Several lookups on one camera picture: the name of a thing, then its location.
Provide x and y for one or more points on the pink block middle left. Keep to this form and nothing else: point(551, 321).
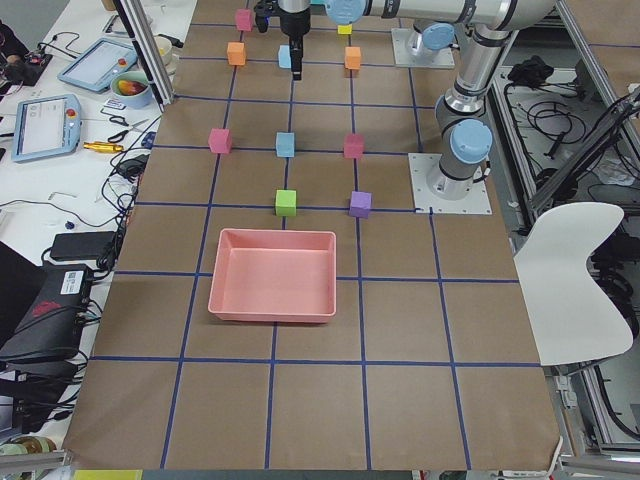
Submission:
point(220, 141)

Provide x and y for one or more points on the black computer box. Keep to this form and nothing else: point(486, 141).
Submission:
point(40, 313)

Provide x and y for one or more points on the light blue block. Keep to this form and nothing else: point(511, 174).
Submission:
point(284, 57)
point(285, 144)

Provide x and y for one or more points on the far blue teach pendant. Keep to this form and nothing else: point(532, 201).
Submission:
point(95, 69)

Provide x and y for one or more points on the pink block middle right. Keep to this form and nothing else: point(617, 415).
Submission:
point(353, 146)

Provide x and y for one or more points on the blue bowl with contents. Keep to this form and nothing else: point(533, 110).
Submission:
point(132, 89)

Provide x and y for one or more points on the pink block far left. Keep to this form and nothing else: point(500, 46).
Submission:
point(244, 20)

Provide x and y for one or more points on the purple block near tray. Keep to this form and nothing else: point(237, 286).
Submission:
point(360, 204)

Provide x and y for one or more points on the white cup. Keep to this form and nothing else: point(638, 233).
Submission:
point(165, 49)

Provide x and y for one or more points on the orange block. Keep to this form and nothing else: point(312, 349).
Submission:
point(236, 53)
point(352, 58)

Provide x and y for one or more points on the orange block right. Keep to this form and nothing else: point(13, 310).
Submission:
point(352, 58)

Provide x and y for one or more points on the yellow block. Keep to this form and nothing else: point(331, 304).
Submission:
point(344, 29)

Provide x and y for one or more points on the green block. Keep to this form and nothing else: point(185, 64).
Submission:
point(286, 203)

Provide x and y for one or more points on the orange block left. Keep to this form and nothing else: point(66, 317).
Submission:
point(236, 53)

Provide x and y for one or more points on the blue teach pendant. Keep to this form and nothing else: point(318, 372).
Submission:
point(46, 128)
point(95, 69)

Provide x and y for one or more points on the black scissors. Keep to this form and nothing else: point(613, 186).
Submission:
point(119, 137)

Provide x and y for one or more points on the white chair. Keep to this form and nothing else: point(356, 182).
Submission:
point(571, 317)

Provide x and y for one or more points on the aluminium frame post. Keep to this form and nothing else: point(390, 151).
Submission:
point(139, 32)

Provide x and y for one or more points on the gold metal cylinder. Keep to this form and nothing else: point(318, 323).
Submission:
point(103, 147)

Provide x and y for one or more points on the pink plastic tray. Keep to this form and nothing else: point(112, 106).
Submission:
point(265, 275)

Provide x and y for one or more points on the near blue teach pendant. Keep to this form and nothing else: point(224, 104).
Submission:
point(46, 128)

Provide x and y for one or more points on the pink block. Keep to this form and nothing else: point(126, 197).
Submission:
point(244, 20)
point(220, 141)
point(353, 146)

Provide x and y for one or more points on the black power brick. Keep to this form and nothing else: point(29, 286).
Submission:
point(81, 246)

